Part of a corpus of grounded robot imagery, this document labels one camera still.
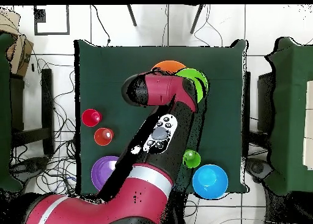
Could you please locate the plain green cup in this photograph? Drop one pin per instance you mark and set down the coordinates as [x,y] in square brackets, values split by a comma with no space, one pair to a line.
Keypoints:
[193,159]

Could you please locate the green bowl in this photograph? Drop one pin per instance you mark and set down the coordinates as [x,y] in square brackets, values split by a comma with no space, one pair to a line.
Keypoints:
[195,77]

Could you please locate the orange bowl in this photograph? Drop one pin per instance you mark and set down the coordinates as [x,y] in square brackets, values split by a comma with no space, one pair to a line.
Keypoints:
[168,65]

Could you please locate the black square floor frame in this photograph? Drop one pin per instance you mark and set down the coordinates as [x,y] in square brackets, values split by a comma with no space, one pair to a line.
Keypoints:
[40,16]

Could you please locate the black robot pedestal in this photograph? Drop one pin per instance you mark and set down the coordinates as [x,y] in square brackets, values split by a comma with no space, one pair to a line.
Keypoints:
[178,209]

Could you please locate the large blue bowl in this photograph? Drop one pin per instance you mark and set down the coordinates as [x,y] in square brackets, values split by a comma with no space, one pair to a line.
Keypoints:
[209,182]

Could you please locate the orange cup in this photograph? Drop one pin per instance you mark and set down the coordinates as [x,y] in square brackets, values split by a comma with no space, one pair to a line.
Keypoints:
[101,137]

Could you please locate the grey base with knob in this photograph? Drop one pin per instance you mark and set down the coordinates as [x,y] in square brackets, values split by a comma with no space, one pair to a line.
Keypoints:
[31,166]

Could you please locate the red cup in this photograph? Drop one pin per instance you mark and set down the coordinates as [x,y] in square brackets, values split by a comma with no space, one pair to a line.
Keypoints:
[88,117]

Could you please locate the dark green table cloth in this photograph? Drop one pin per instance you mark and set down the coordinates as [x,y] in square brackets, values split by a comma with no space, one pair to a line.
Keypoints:
[220,111]

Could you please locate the purple bowl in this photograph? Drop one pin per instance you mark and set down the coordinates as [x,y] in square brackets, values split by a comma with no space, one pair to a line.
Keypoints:
[102,171]

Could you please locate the black stand frame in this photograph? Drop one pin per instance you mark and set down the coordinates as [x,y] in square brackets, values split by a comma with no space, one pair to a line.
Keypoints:
[246,91]
[47,99]

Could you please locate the cardboard box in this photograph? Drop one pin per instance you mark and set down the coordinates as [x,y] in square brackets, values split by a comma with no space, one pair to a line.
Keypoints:
[20,55]

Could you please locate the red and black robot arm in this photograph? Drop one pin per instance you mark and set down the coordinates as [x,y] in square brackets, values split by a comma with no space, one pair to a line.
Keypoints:
[137,197]

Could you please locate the black tripod leg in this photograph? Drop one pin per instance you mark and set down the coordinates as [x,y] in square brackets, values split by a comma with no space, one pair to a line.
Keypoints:
[197,18]
[131,16]

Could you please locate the green cloth covered side table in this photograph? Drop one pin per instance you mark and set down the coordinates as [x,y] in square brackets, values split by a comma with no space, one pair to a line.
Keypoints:
[288,111]
[5,111]

